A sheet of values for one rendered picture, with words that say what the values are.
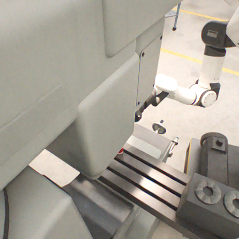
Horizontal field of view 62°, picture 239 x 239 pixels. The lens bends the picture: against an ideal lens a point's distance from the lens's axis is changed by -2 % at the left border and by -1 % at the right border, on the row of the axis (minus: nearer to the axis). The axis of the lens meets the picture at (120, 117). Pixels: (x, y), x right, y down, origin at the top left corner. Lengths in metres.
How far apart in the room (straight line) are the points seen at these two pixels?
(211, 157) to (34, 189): 1.33
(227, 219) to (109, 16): 0.72
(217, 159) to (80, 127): 1.30
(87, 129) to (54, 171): 1.79
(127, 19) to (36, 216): 0.30
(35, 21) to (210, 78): 0.87
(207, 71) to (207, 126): 1.59
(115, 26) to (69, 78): 0.10
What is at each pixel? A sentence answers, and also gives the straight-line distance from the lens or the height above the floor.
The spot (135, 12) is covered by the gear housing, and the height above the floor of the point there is 1.68.
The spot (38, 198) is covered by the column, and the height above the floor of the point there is 1.53.
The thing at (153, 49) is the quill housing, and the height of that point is 1.55.
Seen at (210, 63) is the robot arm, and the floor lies 1.31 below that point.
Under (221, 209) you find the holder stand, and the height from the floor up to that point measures 1.09.
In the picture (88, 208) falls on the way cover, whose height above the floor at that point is 0.90.
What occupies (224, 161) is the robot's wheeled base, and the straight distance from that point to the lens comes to 1.55.
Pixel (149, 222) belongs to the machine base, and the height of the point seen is 0.20.
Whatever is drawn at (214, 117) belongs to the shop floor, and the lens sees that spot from 2.66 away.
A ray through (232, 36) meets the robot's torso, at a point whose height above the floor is 1.46.
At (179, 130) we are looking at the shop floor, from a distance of 2.38.
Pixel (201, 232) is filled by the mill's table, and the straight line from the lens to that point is 0.97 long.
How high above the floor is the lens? 1.80
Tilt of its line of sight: 49 degrees down
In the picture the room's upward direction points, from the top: straight up
